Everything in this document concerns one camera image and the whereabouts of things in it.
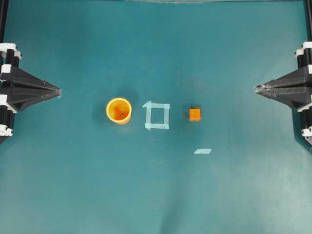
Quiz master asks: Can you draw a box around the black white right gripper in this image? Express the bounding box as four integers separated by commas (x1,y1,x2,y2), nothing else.
253,41,312,147

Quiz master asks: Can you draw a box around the black left frame post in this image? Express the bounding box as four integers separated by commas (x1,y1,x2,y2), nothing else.
0,0,9,43

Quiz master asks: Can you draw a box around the orange yellow plastic cup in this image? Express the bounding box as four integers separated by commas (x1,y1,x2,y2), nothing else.
106,97,132,125

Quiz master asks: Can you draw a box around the light blue tape square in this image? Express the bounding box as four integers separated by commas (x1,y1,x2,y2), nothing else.
142,101,170,131

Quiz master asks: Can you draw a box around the light blue tape strip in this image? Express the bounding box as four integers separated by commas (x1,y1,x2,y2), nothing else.
194,149,212,155

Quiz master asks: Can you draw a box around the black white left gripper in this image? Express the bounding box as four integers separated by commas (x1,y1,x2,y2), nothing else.
0,43,61,143

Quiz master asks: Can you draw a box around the black frame post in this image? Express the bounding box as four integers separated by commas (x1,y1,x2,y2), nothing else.
303,0,312,41
0,0,9,43

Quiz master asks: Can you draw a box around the orange cube block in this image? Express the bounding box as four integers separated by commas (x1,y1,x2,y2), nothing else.
189,106,201,121

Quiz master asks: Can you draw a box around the black right frame post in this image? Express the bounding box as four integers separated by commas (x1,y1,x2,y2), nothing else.
303,0,312,41

